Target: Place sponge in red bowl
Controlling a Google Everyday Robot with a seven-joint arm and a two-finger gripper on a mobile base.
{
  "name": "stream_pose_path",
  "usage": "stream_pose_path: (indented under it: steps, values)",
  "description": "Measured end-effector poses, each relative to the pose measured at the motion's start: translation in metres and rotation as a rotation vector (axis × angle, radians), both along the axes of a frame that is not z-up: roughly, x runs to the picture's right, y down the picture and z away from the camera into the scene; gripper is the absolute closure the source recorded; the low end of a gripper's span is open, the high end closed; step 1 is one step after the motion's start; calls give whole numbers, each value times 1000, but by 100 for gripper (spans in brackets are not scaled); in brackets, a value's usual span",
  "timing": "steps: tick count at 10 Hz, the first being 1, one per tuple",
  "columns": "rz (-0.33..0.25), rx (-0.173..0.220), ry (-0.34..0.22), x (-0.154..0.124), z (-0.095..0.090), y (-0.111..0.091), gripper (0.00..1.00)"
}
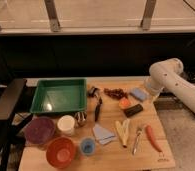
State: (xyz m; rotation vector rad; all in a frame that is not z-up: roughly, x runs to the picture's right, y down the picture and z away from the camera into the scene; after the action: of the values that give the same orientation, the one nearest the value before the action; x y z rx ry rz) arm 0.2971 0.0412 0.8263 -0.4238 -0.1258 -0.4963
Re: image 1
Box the yellow banana peel toy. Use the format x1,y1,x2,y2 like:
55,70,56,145
115,119,130,148

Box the blue folded cloth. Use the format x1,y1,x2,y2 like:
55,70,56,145
92,124,116,145

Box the red bowl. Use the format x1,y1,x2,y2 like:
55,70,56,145
46,137,76,169

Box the dark red grapes toy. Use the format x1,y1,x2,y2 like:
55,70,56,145
104,88,127,100

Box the orange carrot toy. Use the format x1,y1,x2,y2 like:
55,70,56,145
145,125,162,152

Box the wooden board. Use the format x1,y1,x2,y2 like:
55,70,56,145
18,80,175,171

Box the green plastic tray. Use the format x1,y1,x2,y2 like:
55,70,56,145
30,79,87,114

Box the white cup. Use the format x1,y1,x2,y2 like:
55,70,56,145
57,115,75,135

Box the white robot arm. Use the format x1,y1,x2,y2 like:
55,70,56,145
144,58,195,113

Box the blue sponge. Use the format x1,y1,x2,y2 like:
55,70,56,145
129,88,147,101

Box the orange round toy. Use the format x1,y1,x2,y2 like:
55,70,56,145
119,97,131,109

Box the black chair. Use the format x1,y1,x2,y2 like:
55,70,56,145
0,79,33,171

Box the black rectangular block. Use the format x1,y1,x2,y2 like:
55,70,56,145
124,104,143,117

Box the shiny metal cup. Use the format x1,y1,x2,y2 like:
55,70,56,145
74,111,87,127

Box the silver fork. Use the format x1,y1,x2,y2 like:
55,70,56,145
132,127,143,155

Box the purple bowl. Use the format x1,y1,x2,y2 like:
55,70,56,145
24,117,55,145

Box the blue small cup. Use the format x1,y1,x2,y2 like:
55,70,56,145
79,137,96,156

